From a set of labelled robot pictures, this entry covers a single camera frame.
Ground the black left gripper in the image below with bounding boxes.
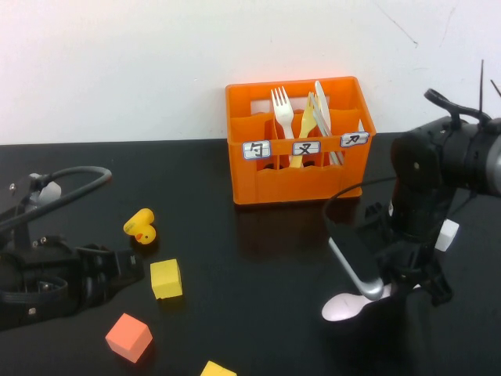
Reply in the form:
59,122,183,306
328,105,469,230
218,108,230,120
21,236,146,326

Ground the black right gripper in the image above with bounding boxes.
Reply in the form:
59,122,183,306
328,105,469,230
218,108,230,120
374,233,454,307

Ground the white plastic spoon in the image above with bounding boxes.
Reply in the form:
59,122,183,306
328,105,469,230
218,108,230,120
321,284,422,323

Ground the orange plastic cutlery holder crate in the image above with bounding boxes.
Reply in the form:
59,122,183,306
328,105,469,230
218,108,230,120
225,76,377,206

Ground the yellow foam cube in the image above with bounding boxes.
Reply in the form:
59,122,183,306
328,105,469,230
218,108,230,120
150,258,183,301
200,360,238,376

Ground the yellow rubber duck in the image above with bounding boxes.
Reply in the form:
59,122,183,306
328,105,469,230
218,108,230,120
123,208,157,246

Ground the white foam cube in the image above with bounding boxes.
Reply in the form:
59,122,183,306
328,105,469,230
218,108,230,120
435,219,460,252

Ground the orange foam cube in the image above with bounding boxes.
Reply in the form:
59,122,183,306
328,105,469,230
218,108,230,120
105,313,154,364

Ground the grey plastic knife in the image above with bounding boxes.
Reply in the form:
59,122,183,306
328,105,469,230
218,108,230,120
310,93,346,166

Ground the paper label knife character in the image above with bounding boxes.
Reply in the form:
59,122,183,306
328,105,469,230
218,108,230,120
339,132,370,149

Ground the paper label fork character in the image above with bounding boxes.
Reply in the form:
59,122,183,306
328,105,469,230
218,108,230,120
292,140,322,157

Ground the paper label spoon character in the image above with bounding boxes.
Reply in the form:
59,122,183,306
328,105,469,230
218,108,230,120
242,139,272,161

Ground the yellow plastic fork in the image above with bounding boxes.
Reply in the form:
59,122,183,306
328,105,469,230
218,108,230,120
288,92,319,168

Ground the white plastic knife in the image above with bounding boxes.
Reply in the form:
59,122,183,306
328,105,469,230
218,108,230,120
314,80,333,136

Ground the white plastic fork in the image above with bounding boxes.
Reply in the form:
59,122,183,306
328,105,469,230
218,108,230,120
271,86,295,140

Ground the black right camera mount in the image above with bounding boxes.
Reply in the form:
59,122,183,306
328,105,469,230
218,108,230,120
363,202,393,246

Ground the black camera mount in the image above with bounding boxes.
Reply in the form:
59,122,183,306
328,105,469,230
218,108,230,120
363,202,393,246
0,174,45,251

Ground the grey left camera cable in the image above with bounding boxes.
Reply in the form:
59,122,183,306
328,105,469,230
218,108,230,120
0,166,114,236

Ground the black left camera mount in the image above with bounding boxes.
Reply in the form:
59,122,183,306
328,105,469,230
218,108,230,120
0,174,45,251

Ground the black right camera cable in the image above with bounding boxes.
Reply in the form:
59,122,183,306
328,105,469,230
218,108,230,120
323,177,397,244

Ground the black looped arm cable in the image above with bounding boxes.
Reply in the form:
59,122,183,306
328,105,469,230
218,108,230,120
424,89,492,123

